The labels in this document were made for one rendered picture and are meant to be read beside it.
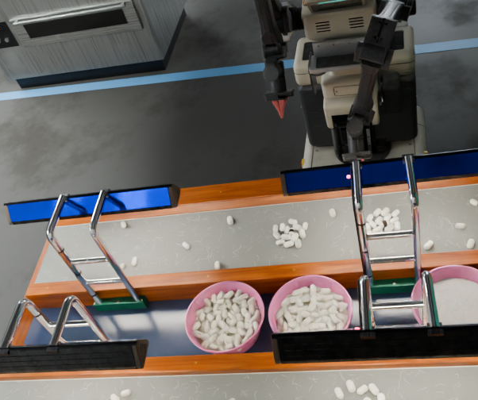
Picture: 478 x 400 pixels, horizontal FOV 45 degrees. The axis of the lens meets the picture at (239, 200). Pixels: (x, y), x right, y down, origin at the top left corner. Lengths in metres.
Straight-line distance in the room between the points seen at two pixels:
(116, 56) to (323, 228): 2.87
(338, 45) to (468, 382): 1.28
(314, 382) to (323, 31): 1.28
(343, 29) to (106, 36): 2.53
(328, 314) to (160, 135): 2.36
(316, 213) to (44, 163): 2.52
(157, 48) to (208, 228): 2.44
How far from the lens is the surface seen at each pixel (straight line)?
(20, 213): 2.14
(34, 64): 4.94
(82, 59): 4.72
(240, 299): 1.98
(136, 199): 1.93
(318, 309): 1.91
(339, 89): 2.48
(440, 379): 1.78
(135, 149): 3.95
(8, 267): 3.69
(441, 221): 2.09
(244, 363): 1.83
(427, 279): 1.48
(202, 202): 2.28
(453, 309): 1.89
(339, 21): 2.29
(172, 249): 2.20
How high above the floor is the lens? 2.34
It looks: 45 degrees down
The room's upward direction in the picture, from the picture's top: 20 degrees counter-clockwise
